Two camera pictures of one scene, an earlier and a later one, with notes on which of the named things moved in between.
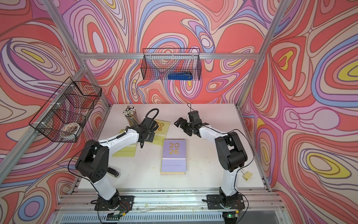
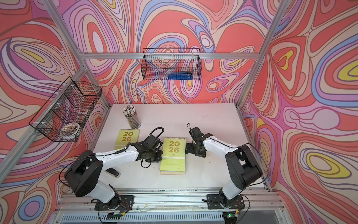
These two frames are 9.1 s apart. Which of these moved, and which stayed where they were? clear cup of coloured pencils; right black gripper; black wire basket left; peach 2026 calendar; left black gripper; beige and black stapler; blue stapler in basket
Moved: left black gripper; right black gripper
Stayed: peach 2026 calendar; black wire basket left; clear cup of coloured pencils; beige and black stapler; blue stapler in basket
